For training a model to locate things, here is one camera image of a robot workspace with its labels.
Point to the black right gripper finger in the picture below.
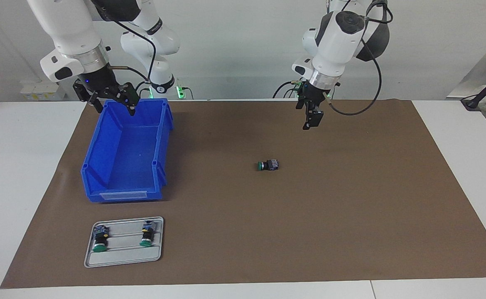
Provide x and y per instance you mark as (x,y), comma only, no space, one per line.
(98,107)
(133,99)

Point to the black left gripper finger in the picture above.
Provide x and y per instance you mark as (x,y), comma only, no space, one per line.
(314,118)
(300,104)

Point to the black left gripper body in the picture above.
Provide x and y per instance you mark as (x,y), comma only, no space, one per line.
(311,97)

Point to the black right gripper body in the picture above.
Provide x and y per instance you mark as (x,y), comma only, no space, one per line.
(97,83)

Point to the green push button switch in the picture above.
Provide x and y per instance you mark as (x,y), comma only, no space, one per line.
(100,238)
(146,234)
(270,165)

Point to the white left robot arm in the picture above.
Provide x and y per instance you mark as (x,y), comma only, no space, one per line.
(338,41)

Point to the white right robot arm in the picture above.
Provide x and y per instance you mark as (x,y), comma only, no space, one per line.
(68,29)

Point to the blue plastic storage bin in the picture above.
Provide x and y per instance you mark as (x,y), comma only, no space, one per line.
(126,158)

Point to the white cardboard box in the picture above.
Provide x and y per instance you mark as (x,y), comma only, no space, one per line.
(39,91)

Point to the brown table mat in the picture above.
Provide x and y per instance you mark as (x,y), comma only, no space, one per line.
(268,228)

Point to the grey metal tray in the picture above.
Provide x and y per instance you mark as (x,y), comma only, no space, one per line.
(122,258)

